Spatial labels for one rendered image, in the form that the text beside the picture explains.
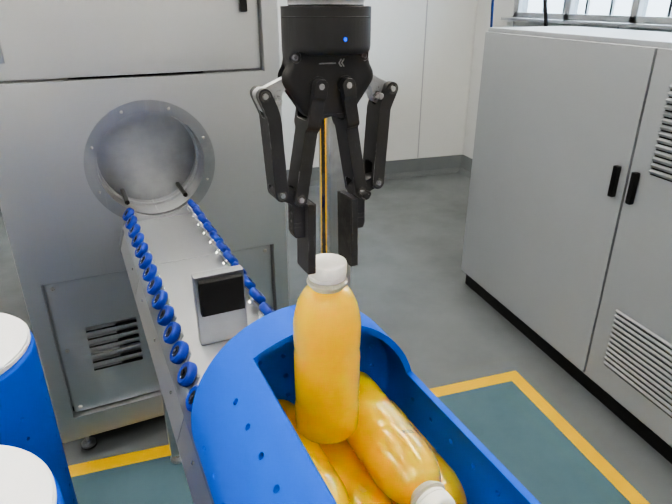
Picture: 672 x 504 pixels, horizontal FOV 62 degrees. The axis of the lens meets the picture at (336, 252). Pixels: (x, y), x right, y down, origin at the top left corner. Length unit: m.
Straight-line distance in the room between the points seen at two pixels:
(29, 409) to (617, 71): 2.11
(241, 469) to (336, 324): 0.16
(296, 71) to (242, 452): 0.36
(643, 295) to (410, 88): 3.56
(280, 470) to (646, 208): 1.93
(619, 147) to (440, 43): 3.37
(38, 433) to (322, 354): 0.70
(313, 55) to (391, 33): 4.82
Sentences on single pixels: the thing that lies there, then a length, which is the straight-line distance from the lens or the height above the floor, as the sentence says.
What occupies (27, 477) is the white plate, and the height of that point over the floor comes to 1.04.
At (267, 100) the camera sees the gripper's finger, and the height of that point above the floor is 1.50.
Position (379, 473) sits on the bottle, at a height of 1.12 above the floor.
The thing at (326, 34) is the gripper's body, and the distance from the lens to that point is 0.47.
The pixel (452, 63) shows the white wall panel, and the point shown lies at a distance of 5.59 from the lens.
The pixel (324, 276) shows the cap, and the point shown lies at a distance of 0.54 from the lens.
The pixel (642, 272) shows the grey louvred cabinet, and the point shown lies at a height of 0.66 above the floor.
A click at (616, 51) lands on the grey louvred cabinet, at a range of 2.39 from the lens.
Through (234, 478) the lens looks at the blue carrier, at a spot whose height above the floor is 1.15.
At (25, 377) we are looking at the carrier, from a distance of 1.10.
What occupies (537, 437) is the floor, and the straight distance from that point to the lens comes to 2.45.
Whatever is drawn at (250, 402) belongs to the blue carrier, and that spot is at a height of 1.20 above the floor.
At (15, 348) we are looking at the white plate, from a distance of 1.10.
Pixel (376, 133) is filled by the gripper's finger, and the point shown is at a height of 1.46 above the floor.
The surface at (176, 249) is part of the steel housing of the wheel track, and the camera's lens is 1.65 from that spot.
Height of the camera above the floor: 1.58
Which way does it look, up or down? 24 degrees down
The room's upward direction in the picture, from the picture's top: straight up
